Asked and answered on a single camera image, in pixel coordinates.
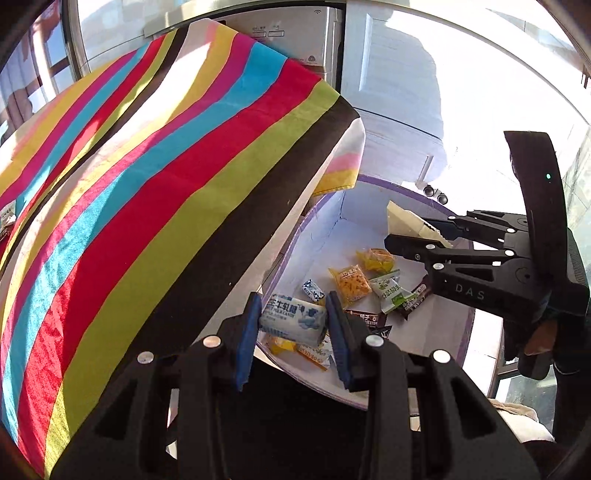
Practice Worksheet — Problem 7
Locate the orange cake packet blue label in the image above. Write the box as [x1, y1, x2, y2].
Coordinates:
[329, 265, 372, 305]

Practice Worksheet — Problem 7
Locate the brown chocolate biscuit packet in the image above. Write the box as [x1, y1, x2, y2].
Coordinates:
[346, 310, 393, 340]

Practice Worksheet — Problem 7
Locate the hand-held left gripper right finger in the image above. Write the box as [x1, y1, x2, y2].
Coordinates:
[325, 302, 541, 480]

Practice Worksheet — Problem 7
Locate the person's right hand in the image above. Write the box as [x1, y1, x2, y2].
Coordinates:
[525, 320, 560, 357]

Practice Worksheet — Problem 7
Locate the white yellow snack packet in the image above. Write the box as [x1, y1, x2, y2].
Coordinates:
[295, 339, 334, 370]

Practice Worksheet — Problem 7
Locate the beige cloth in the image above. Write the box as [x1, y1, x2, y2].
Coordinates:
[489, 401, 555, 444]

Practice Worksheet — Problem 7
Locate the white snack packet orange print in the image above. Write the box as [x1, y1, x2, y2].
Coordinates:
[385, 200, 455, 250]

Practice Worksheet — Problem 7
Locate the white cabinet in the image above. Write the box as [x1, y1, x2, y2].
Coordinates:
[342, 0, 448, 185]

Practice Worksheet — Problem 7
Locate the yellow pastry packet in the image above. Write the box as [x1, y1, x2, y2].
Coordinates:
[355, 248, 397, 273]

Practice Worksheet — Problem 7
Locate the white box purple rim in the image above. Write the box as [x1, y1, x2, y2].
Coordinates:
[256, 174, 476, 411]

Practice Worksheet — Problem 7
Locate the white green snack packet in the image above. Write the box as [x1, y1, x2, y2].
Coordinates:
[369, 272, 416, 315]

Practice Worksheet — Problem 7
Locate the long brown chocolate bar packet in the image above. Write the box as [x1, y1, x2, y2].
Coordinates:
[397, 277, 435, 320]

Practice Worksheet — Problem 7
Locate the striped colourful tablecloth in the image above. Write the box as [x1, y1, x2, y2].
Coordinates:
[0, 21, 368, 478]

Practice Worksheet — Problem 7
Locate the blue white milk candy packet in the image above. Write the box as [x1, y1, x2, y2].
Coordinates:
[259, 294, 328, 348]

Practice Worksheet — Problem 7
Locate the white appliance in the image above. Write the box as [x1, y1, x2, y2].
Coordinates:
[143, 4, 347, 88]

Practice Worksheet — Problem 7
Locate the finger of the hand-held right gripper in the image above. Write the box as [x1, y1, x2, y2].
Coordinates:
[384, 233, 519, 278]
[421, 210, 530, 251]

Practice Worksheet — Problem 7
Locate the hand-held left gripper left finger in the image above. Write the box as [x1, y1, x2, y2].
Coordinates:
[50, 292, 264, 480]

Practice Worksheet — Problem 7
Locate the clear yellow cake packet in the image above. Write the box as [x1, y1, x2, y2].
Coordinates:
[265, 335, 296, 355]

